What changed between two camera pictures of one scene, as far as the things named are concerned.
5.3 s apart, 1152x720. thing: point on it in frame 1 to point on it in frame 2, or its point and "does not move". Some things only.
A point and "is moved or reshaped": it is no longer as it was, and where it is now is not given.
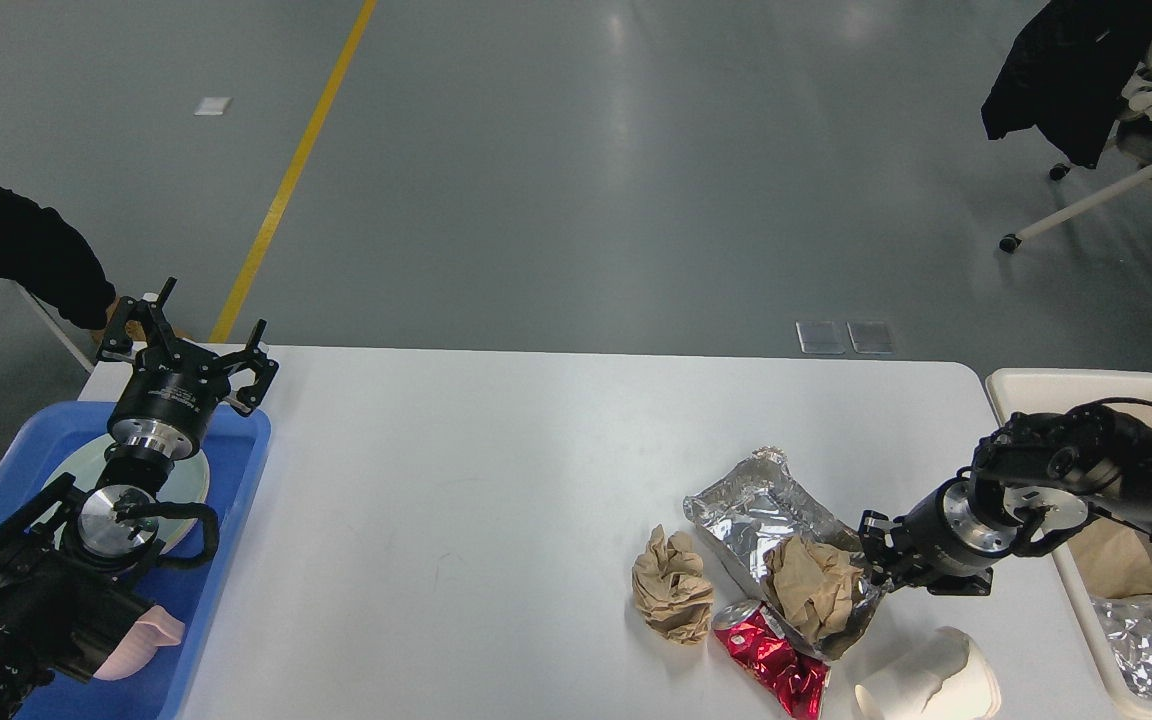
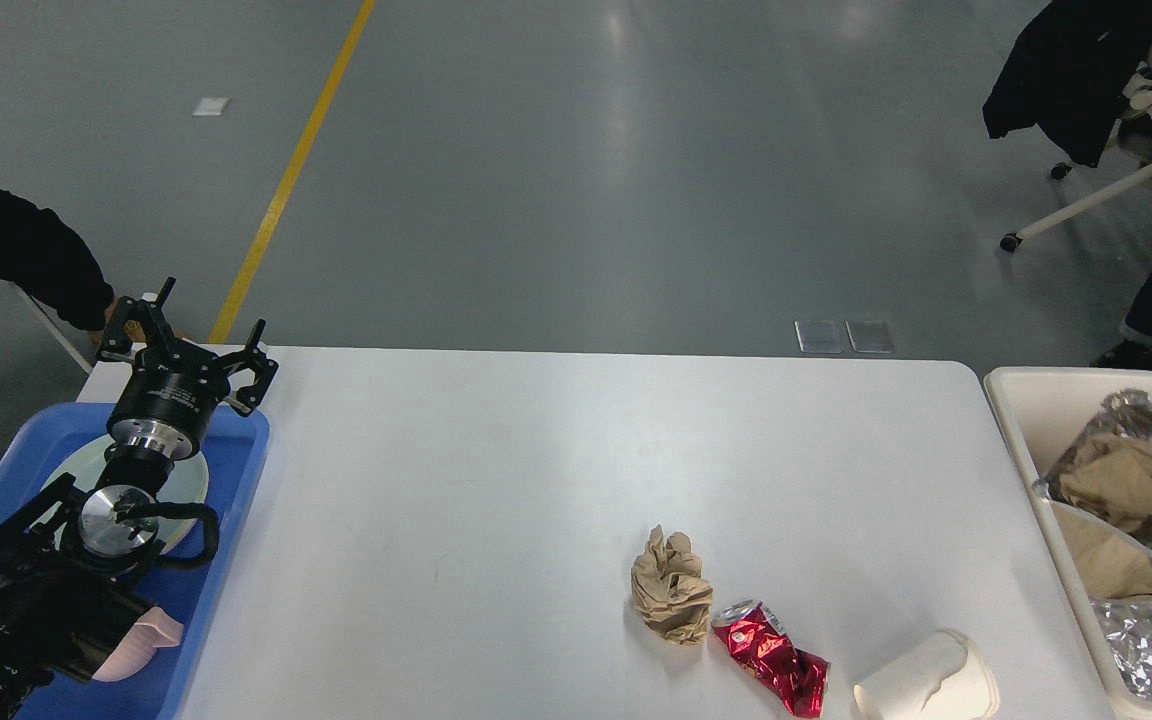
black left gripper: [176, 385] does not move
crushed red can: [795, 681] does not move
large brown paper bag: [1114, 561] does not move
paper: [813, 584] is moved or reshaped
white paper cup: [944, 676] does not move
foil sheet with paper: [764, 499] is moved or reshaped
